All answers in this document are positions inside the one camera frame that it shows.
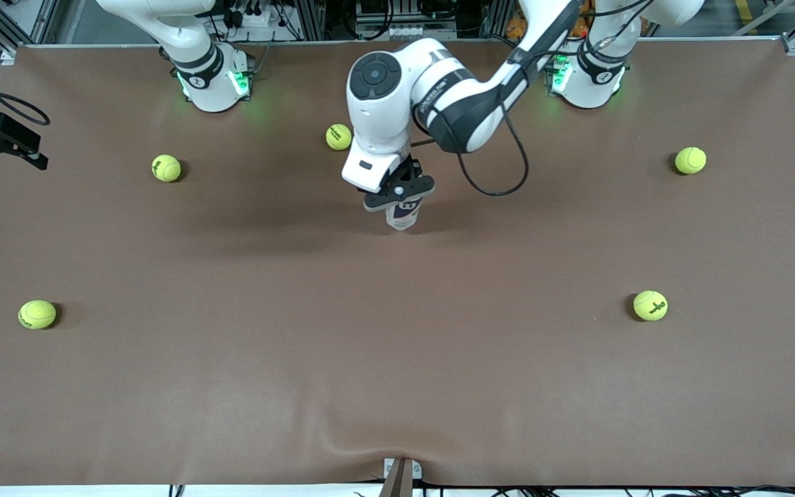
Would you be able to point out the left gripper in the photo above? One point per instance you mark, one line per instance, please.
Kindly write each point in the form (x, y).
(412, 168)

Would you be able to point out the white blue tennis ball can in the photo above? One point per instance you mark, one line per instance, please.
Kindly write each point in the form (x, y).
(404, 215)

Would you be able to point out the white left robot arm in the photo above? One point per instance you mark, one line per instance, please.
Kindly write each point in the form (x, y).
(377, 110)

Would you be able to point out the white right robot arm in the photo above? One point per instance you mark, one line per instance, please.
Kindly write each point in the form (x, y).
(211, 83)

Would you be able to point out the yellow Head tennis ball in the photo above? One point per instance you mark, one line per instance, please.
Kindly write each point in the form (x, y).
(37, 314)
(337, 138)

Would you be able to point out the yellow Wilson tennis ball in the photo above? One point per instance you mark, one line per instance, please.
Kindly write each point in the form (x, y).
(166, 168)
(650, 305)

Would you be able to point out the white terminal block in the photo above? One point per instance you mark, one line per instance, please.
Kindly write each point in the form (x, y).
(411, 32)

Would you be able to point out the brown table mat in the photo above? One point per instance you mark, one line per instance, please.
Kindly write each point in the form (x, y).
(404, 345)

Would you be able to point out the orange packaged goods pile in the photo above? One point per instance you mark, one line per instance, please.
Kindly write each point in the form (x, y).
(516, 27)

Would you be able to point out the white power strip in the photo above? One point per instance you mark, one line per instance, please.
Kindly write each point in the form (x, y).
(256, 17)

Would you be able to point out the metal table clamp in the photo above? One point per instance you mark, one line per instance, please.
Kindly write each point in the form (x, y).
(401, 476)

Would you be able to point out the aluminium frame post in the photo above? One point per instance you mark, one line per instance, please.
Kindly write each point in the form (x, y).
(311, 17)

